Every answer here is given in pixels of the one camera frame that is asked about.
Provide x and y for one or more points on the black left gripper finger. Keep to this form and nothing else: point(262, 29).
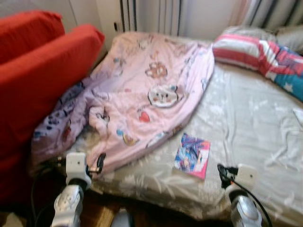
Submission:
point(101, 161)

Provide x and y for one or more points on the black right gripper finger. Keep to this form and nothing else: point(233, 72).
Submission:
point(221, 169)

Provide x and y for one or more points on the pink cartoon print blanket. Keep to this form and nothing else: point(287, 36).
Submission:
point(142, 80)

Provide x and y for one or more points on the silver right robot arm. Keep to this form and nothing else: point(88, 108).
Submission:
point(246, 210)

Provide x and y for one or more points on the colourful picture book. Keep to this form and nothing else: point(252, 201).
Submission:
point(191, 156)

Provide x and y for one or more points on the grey floral bed sheet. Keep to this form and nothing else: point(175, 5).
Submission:
point(246, 123)

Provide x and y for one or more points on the silver robot left leg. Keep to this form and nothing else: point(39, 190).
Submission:
point(123, 220)

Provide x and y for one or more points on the red fabric sofa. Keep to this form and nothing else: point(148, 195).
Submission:
point(38, 85)

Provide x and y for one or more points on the colourful striped bolster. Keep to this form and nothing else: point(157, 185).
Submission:
point(255, 52)

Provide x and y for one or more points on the flat grey pillow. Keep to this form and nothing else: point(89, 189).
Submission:
point(246, 30)

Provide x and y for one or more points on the dark grey pillow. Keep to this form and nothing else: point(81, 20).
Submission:
point(291, 38)

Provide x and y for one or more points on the pale striped curtain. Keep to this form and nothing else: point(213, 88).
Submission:
point(151, 14)

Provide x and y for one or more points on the blue grey striped curtain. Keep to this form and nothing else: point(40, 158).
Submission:
point(274, 12)

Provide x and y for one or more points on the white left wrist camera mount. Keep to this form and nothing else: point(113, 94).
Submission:
point(75, 164)

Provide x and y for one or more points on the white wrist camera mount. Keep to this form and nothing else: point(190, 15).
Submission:
point(247, 176)
point(75, 164)

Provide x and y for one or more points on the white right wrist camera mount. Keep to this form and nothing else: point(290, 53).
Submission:
point(247, 176)

